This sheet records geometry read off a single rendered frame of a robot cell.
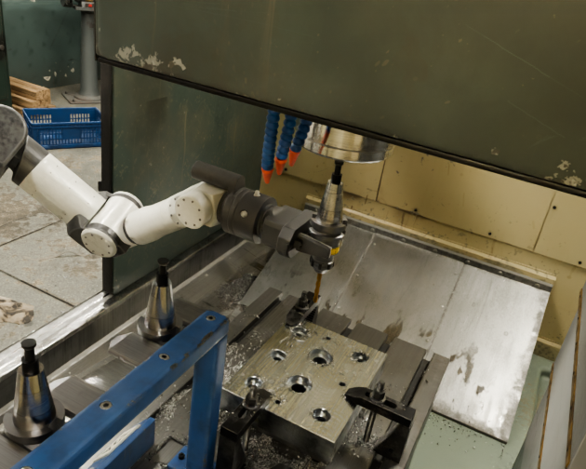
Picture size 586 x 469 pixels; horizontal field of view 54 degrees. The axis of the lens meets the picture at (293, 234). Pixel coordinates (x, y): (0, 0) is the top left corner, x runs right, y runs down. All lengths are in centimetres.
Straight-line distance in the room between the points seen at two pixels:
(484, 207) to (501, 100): 145
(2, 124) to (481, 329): 142
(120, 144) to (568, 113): 115
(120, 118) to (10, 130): 32
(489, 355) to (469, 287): 25
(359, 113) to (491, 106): 12
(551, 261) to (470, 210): 30
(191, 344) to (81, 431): 19
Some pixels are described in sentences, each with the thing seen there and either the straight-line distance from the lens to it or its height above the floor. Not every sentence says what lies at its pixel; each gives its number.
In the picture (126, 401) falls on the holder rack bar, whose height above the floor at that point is 123.
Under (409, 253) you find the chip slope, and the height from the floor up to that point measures 84.
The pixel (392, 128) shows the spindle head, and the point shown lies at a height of 159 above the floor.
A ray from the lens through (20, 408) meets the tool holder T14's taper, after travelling 70.
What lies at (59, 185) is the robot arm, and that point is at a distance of 123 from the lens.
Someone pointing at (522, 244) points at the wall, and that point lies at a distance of 198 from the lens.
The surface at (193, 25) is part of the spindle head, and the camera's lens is 62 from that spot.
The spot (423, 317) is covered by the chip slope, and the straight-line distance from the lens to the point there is 187.
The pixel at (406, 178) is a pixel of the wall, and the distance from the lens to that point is 199.
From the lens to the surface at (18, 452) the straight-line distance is 71.
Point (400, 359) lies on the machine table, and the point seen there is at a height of 90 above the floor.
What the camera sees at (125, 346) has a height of 122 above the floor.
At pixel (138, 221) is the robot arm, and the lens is 117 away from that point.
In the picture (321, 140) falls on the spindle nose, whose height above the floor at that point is 148.
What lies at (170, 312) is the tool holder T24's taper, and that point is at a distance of 83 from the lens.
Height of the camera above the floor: 173
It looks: 27 degrees down
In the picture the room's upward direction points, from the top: 9 degrees clockwise
